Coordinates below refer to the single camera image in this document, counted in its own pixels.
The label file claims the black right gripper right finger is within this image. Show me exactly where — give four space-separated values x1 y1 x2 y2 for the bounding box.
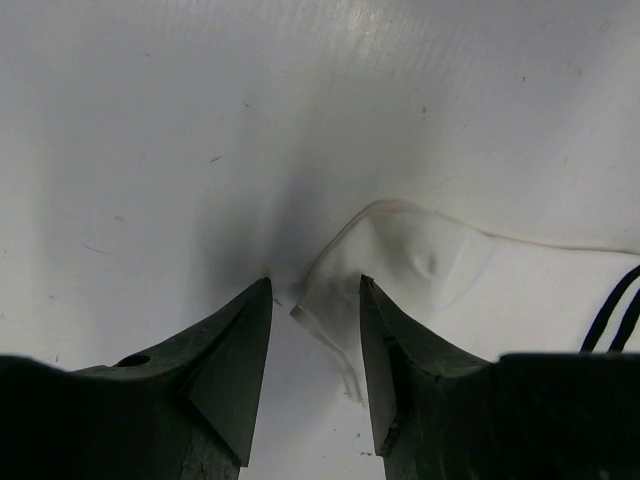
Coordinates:
359 276 639 479

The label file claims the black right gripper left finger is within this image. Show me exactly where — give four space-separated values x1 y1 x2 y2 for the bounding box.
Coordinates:
1 278 272 479

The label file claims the white sock with black stripes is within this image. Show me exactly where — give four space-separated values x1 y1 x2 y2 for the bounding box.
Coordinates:
291 201 639 403

